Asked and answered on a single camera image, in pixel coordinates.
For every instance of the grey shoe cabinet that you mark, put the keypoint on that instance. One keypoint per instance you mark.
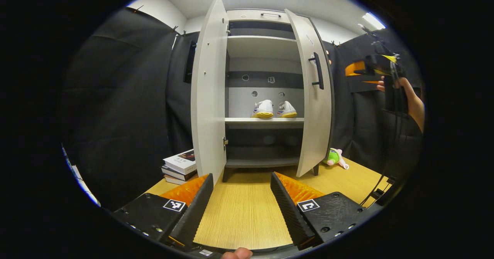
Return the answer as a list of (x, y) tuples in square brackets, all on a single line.
[(262, 46)]

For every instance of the white canvas shoe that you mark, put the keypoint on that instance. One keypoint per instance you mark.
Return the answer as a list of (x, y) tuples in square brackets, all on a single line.
[(263, 109), (287, 109)]

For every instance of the dark cover book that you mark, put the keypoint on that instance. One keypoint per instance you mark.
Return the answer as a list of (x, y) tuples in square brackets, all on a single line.
[(173, 173)]

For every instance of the grey shoe cabinet door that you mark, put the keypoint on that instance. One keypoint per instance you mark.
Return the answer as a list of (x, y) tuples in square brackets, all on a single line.
[(312, 116), (208, 97)]

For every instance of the green and pink plush toy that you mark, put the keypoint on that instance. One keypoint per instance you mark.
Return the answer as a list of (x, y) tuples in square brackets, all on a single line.
[(335, 158)]

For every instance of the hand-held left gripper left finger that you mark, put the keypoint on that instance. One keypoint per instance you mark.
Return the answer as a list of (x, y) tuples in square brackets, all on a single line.
[(197, 209)]

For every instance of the small ceiling light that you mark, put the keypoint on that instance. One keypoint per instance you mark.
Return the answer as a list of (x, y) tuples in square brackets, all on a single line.
[(373, 20)]

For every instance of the white cover book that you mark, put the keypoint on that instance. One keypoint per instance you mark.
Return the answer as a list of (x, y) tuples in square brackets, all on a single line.
[(179, 160)]

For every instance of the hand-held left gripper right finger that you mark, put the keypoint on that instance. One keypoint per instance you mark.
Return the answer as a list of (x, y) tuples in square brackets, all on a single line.
[(289, 212)]

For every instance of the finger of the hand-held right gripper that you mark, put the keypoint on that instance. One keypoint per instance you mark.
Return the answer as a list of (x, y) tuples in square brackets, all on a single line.
[(372, 82), (356, 69)]

